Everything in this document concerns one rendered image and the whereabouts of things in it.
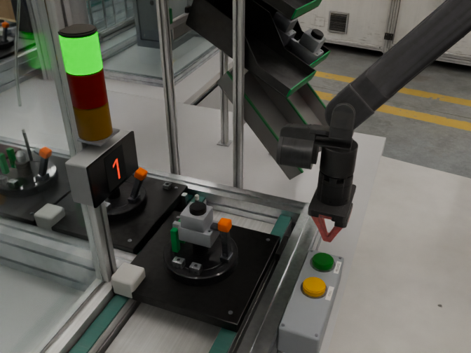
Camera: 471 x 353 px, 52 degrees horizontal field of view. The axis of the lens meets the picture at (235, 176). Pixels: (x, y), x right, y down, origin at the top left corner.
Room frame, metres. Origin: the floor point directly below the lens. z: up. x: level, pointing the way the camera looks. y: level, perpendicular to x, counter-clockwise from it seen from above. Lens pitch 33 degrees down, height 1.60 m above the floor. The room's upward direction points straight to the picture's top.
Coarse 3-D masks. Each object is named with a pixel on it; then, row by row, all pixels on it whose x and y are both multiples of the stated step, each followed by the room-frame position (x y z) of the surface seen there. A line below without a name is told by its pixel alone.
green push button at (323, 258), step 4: (316, 256) 0.69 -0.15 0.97; (320, 256) 0.69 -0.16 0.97; (324, 256) 0.69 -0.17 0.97; (328, 256) 0.69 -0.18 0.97; (316, 260) 0.68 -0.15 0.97; (320, 260) 0.68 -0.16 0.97; (324, 260) 0.68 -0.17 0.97; (328, 260) 0.68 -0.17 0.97; (332, 260) 0.68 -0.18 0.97; (316, 264) 0.67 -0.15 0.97; (320, 264) 0.67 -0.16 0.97; (324, 264) 0.67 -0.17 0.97; (328, 264) 0.67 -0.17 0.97; (332, 264) 0.67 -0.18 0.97; (320, 268) 0.66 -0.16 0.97; (324, 268) 0.66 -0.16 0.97; (328, 268) 0.66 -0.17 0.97
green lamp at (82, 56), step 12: (60, 36) 0.63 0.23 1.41; (96, 36) 0.64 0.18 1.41; (72, 48) 0.62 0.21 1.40; (84, 48) 0.62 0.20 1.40; (96, 48) 0.63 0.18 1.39; (72, 60) 0.62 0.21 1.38; (84, 60) 0.62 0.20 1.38; (96, 60) 0.63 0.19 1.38; (72, 72) 0.62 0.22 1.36; (84, 72) 0.62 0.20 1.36
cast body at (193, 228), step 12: (192, 204) 0.69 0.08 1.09; (204, 204) 0.69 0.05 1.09; (180, 216) 0.67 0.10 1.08; (192, 216) 0.67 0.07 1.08; (204, 216) 0.67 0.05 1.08; (180, 228) 0.67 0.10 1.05; (192, 228) 0.66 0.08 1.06; (204, 228) 0.66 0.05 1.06; (192, 240) 0.66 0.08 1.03; (204, 240) 0.66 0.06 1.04
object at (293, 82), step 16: (208, 0) 1.11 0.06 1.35; (224, 0) 1.17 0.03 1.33; (192, 16) 1.06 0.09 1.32; (208, 16) 1.04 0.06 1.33; (224, 16) 1.02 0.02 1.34; (256, 16) 1.12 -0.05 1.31; (208, 32) 1.04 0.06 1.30; (224, 32) 1.02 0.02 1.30; (256, 32) 1.12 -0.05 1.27; (272, 32) 1.10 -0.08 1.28; (224, 48) 1.02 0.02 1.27; (256, 48) 1.08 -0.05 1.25; (272, 48) 1.10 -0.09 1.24; (256, 64) 0.98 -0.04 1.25; (272, 64) 1.04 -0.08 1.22; (288, 64) 1.06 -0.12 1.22; (304, 64) 1.06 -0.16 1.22; (272, 80) 0.96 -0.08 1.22; (288, 80) 1.00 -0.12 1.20; (304, 80) 0.99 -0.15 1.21; (288, 96) 0.94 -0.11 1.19
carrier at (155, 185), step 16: (128, 192) 0.88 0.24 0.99; (144, 192) 0.88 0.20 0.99; (160, 192) 0.91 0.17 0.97; (176, 192) 0.91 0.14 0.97; (112, 208) 0.82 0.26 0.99; (128, 208) 0.82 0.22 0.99; (144, 208) 0.85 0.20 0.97; (160, 208) 0.85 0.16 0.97; (112, 224) 0.79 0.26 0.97; (128, 224) 0.79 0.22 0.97; (144, 224) 0.79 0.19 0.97; (160, 224) 0.81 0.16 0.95; (112, 240) 0.74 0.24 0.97; (128, 240) 0.74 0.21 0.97; (144, 240) 0.75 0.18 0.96
